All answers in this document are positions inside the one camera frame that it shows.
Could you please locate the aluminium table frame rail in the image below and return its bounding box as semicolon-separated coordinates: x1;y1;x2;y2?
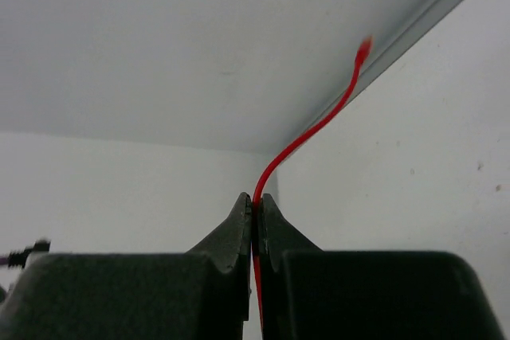
266;0;463;153

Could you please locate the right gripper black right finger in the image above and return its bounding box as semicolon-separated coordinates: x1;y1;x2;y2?
256;194;504;339

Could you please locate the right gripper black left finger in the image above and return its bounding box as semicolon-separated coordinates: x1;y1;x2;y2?
1;193;252;339

